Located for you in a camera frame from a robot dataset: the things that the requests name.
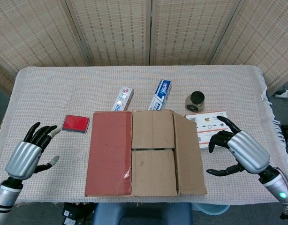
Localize flat white product box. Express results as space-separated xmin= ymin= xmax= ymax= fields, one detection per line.
xmin=185 ymin=110 xmax=234 ymax=150

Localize woven folding screen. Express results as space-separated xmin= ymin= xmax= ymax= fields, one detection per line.
xmin=0 ymin=0 xmax=288 ymax=97

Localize glass jar with black lid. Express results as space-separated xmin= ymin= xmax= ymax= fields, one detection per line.
xmin=185 ymin=91 xmax=205 ymax=113

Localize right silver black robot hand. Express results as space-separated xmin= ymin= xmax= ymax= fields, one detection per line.
xmin=206 ymin=115 xmax=271 ymax=176

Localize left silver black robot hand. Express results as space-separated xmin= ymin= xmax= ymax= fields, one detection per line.
xmin=5 ymin=121 xmax=60 ymax=181

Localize blue chair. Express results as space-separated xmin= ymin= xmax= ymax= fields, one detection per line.
xmin=92 ymin=202 xmax=193 ymax=225

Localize blue white toothpaste box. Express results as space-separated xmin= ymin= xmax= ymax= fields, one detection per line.
xmin=148 ymin=79 xmax=172 ymax=111

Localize white woven tablecloth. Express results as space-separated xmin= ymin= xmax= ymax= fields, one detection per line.
xmin=0 ymin=65 xmax=288 ymax=204

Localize white red toothpaste box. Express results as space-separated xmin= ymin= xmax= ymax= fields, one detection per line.
xmin=110 ymin=86 xmax=135 ymax=112

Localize red ink pad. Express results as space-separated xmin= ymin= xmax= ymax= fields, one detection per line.
xmin=61 ymin=114 xmax=91 ymax=134

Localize light blue bin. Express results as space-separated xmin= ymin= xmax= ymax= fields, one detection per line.
xmin=192 ymin=203 xmax=229 ymax=215

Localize black devices under table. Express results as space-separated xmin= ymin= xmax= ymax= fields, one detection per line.
xmin=61 ymin=202 xmax=95 ymax=225

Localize red brown cardboard box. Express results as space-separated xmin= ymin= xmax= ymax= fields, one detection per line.
xmin=84 ymin=109 xmax=208 ymax=197

